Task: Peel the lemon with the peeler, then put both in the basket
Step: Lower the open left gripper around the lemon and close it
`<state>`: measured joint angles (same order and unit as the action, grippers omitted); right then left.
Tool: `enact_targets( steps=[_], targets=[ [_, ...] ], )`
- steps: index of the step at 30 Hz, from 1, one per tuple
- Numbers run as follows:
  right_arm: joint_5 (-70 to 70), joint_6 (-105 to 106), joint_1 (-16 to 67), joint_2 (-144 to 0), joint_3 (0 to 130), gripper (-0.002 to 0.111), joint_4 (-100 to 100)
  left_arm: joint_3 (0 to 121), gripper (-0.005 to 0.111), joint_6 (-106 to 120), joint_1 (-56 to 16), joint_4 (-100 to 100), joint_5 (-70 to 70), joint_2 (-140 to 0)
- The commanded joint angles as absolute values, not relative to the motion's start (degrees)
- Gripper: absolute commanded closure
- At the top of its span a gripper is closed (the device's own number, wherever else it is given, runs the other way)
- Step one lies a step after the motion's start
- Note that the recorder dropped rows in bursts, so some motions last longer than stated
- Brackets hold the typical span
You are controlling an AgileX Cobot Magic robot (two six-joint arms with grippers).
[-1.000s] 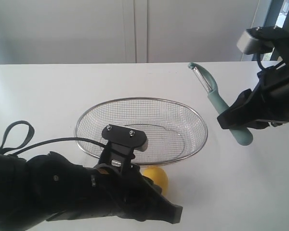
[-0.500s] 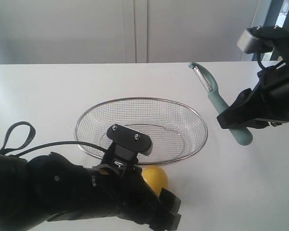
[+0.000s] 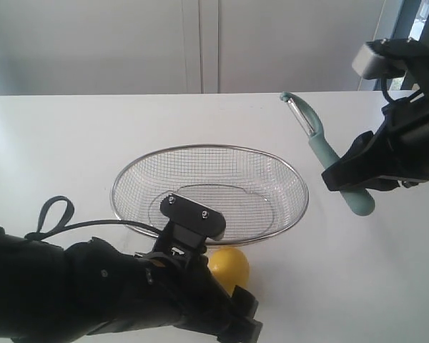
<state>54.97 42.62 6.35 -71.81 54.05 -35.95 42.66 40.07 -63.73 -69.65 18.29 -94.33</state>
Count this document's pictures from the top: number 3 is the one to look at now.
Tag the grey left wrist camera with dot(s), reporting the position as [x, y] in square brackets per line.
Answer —
[194, 216]

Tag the white cabinet doors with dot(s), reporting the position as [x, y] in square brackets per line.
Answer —
[179, 47]

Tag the oval steel mesh basket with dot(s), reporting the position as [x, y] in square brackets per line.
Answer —
[259, 194]

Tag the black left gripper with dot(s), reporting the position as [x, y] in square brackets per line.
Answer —
[169, 286]

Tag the teal handled peeler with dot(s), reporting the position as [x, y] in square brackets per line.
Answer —
[359, 201]

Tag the yellow lemon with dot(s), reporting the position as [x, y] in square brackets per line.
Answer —
[230, 267]

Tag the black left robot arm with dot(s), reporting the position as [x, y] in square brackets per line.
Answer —
[52, 294]

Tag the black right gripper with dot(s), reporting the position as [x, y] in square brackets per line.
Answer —
[399, 150]

